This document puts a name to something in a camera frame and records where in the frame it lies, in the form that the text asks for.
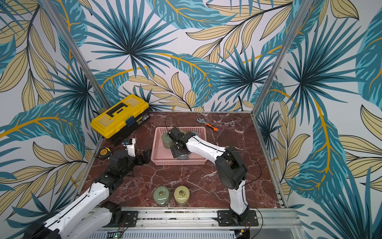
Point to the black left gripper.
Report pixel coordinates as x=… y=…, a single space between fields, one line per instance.
x=146 y=158

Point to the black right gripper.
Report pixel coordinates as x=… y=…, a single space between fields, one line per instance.
x=178 y=147

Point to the green canister front row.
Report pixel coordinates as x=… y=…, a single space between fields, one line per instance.
x=162 y=196

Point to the green canister row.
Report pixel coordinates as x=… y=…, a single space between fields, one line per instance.
x=167 y=141
x=162 y=196

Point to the yellow-green canister front row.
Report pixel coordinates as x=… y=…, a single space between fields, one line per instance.
x=182 y=195

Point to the blue canister front row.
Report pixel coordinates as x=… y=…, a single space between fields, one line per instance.
x=183 y=157

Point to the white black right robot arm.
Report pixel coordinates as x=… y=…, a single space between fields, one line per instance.
x=230 y=166

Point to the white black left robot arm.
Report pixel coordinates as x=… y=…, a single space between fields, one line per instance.
x=77 y=206

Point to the green canister back row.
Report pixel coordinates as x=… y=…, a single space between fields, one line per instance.
x=167 y=141

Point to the pink perforated plastic basket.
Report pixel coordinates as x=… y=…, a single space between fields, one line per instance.
x=163 y=156

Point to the yellow black tape measure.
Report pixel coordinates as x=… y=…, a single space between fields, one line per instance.
x=104 y=153

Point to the yellow black plastic toolbox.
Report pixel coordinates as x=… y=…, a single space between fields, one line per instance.
x=121 y=120

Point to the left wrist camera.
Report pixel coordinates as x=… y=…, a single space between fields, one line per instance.
x=129 y=144

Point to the orange handled adjustable wrench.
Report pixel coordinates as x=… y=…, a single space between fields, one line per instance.
x=208 y=125

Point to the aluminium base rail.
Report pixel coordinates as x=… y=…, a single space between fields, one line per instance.
x=259 y=223

